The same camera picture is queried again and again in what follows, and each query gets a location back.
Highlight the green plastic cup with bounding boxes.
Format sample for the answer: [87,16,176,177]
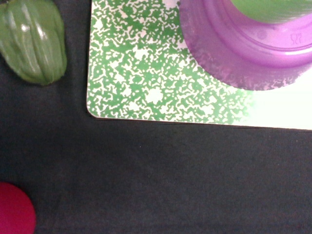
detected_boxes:
[231,0,312,23]

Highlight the black tablecloth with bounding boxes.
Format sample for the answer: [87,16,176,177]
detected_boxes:
[0,0,312,234]

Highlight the green speckled cutting board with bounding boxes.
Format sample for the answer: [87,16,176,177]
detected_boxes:
[86,0,312,130]

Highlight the purple upturned plastic bowl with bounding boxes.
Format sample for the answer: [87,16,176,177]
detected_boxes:
[179,0,312,90]

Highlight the pink-red plastic cup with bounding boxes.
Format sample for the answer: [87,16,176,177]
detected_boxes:
[0,182,36,234]

